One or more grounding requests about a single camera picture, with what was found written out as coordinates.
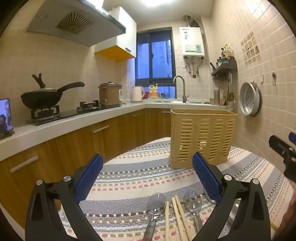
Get round metal steamer tray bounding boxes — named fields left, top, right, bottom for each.
left=239, top=82, right=263, bottom=117

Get brown rice cooker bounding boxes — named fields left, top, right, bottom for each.
left=98, top=82, right=123, bottom=106

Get yellow detergent bottle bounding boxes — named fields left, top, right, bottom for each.
left=149, top=84, right=159, bottom=100

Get black wall spice rack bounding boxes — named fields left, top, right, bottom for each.
left=211, top=61, right=238, bottom=80

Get grey range hood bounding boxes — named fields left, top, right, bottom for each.
left=26, top=0, right=127, bottom=47

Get wooden chopstick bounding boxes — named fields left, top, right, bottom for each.
left=165, top=201, right=170, bottom=241
left=174, top=195, right=193, bottom=241
left=171, top=197, right=186, bottom=241

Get dark framed window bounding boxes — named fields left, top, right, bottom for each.
left=135, top=27, right=176, bottom=100

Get metal water pipes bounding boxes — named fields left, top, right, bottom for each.
left=184, top=56, right=204, bottom=78

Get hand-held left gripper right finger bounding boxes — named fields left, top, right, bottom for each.
left=192, top=152, right=271, bottom=241

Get wok lid with black handle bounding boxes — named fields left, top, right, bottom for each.
left=24, top=73, right=59, bottom=93

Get beige plastic utensil basket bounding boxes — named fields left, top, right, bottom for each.
left=168, top=108, right=238, bottom=169

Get white and yellow wall cabinet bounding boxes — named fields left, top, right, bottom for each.
left=94, top=6, right=137, bottom=62

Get smartphone with lit screen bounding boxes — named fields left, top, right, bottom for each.
left=0, top=98, right=13, bottom=137

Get black wok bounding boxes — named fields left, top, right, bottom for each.
left=20, top=82, right=85, bottom=110

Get row of seasoning bottles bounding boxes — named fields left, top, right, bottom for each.
left=216, top=43, right=235, bottom=66

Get striped woven tablecloth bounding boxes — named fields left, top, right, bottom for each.
left=58, top=137, right=288, bottom=241

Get person's right forearm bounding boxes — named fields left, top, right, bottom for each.
left=279, top=192, right=296, bottom=234

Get clear plastic spoon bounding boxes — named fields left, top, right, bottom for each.
left=203, top=188, right=218, bottom=205
left=142, top=192, right=167, bottom=241
left=183, top=190, right=203, bottom=233

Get steel sink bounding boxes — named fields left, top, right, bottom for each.
left=153, top=100, right=210, bottom=105

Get metal kitchen faucet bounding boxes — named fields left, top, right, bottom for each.
left=173, top=75, right=190, bottom=103

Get hanging metal ladle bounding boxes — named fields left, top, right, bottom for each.
left=226, top=72, right=235, bottom=102

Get white water heater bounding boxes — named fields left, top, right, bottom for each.
left=179, top=27, right=206, bottom=57

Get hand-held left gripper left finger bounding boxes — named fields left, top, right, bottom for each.
left=25, top=153, right=104, bottom=241

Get white electric kettle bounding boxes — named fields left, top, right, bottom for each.
left=131, top=86, right=145, bottom=103

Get black gas stove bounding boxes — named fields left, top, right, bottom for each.
left=25, top=100, right=122, bottom=126

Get ceiling light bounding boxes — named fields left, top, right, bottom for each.
left=136, top=0, right=171, bottom=7

